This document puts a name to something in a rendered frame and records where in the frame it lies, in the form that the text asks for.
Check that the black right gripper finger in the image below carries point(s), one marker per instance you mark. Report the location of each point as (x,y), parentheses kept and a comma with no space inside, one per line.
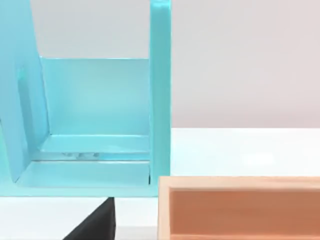
(100,222)

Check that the light blue rack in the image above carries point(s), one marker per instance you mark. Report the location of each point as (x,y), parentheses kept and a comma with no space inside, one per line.
(100,105)

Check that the shallow salmon-coloured box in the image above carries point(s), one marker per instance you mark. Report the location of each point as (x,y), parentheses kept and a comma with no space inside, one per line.
(240,207)

